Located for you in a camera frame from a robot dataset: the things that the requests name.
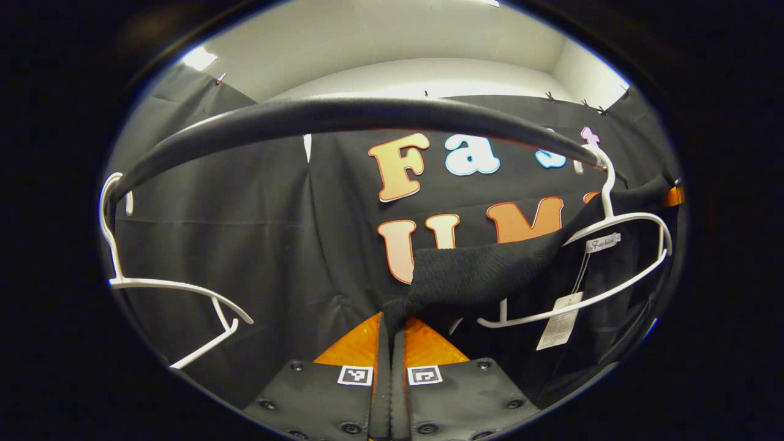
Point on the white clothes hanger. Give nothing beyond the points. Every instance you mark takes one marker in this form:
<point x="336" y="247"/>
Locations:
<point x="153" y="283"/>
<point x="607" y="196"/>

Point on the black clothes rack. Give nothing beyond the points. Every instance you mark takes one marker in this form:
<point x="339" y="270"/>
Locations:
<point x="367" y="113"/>

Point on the white paper price tag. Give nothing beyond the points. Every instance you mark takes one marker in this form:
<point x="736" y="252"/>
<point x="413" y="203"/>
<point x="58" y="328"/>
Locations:
<point x="560" y="324"/>

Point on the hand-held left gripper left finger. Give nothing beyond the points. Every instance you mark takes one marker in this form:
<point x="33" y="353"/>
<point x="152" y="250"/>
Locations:
<point x="381" y="398"/>

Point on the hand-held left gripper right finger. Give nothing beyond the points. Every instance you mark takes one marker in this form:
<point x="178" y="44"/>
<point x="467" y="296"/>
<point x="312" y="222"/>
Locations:
<point x="399" y="398"/>

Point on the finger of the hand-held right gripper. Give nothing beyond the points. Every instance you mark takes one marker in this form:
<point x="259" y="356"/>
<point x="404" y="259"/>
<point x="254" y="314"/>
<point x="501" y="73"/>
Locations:
<point x="674" y="196"/>

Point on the black backdrop cloth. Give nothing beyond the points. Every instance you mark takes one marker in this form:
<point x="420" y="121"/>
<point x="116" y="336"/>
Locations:
<point x="245" y="233"/>

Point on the black knitted jacket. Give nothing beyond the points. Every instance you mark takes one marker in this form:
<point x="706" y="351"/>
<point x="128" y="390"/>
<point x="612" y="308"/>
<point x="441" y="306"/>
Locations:
<point x="478" y="275"/>

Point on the ceiling light strip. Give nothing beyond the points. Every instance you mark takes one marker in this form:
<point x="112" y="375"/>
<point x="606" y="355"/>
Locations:
<point x="199" y="59"/>

